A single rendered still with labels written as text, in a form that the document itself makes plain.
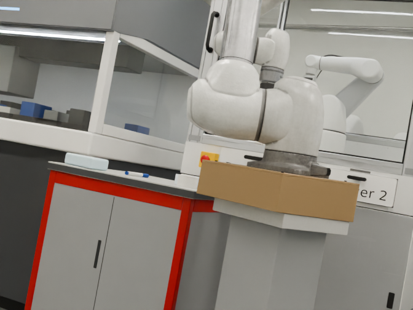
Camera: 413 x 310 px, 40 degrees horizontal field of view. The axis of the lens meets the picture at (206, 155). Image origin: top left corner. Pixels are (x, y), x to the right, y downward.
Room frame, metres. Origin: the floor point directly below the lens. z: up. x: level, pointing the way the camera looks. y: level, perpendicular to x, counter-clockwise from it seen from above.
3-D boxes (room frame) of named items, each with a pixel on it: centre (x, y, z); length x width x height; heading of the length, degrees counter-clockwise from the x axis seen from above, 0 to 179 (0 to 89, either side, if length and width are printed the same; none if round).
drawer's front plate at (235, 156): (2.09, -0.19, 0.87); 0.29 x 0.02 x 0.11; 65
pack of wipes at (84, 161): (2.17, 0.44, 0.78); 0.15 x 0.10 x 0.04; 53
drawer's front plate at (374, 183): (2.25, -0.61, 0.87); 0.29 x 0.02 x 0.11; 65
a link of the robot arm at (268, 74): (2.19, -0.19, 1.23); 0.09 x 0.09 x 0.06
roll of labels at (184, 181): (2.03, 0.05, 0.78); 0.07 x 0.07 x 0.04
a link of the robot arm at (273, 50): (2.19, -0.18, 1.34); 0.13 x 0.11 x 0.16; 89
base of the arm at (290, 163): (1.64, -0.26, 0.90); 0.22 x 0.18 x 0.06; 50
